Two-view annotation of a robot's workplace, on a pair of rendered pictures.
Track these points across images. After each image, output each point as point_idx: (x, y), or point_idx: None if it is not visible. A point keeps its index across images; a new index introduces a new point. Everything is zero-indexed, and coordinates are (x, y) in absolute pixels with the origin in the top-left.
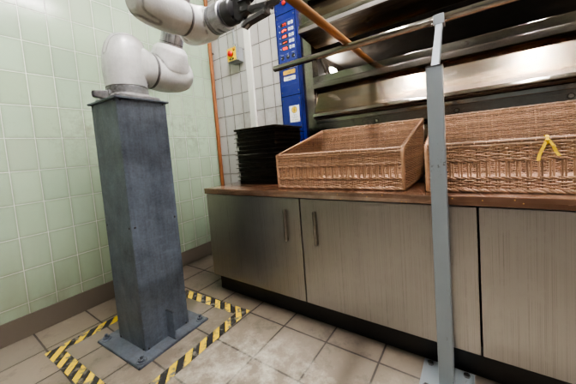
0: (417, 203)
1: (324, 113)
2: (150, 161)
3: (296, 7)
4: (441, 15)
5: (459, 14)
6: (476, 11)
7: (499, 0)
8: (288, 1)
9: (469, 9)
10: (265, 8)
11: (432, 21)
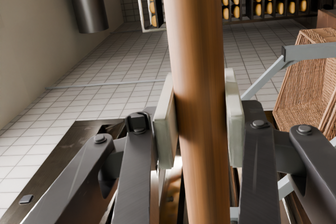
0: None
1: None
2: None
3: (230, 217)
4: (230, 209)
5: (234, 196)
6: (234, 185)
7: (228, 168)
8: (228, 167)
9: (231, 188)
10: (283, 139)
11: (235, 221)
